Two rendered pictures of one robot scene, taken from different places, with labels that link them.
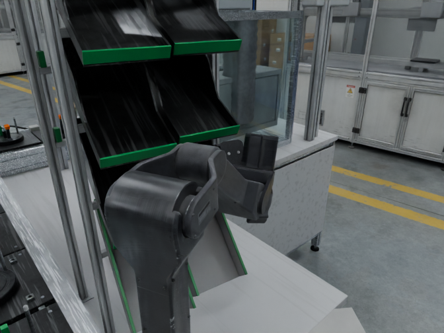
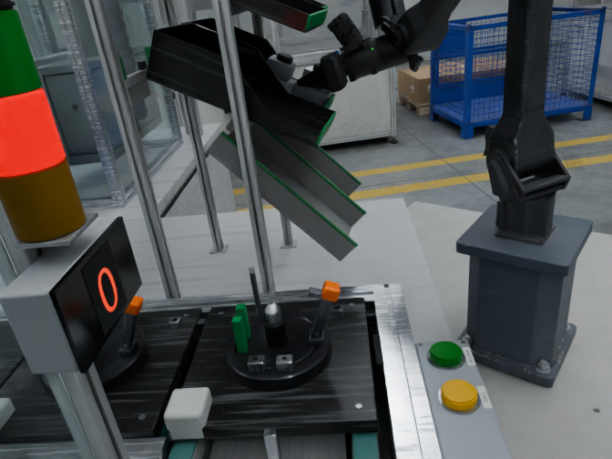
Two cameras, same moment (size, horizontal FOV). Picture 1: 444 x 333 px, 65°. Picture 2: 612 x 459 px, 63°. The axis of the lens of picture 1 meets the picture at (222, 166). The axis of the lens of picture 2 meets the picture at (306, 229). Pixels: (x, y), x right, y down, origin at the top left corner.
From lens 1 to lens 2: 0.74 m
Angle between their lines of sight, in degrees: 39
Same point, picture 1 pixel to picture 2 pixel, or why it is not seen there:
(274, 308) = (371, 230)
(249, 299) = not seen: hidden behind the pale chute
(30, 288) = (152, 323)
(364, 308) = not seen: hidden behind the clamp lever
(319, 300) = (391, 209)
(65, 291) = (196, 304)
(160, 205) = not seen: outside the picture
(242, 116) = (137, 108)
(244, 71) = (121, 42)
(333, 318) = (414, 211)
